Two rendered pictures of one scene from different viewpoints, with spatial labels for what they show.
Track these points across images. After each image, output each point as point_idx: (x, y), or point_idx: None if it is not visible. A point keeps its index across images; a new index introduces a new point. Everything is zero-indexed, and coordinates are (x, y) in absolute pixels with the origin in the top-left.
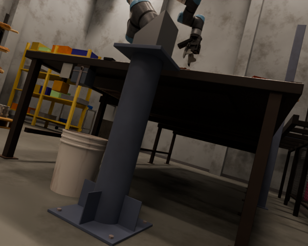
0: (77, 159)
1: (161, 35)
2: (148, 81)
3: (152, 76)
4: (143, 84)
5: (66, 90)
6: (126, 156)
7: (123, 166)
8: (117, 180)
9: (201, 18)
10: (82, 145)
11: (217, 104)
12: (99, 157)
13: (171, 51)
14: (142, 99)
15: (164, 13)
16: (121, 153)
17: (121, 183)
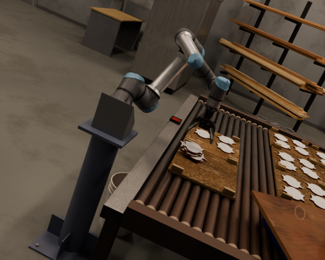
0: (107, 199)
1: (98, 114)
2: (90, 151)
3: (92, 148)
4: (87, 152)
5: None
6: (71, 204)
7: (69, 210)
8: (66, 217)
9: (215, 83)
10: (110, 190)
11: None
12: None
13: (122, 127)
14: (84, 164)
15: (100, 96)
16: (71, 199)
17: (67, 222)
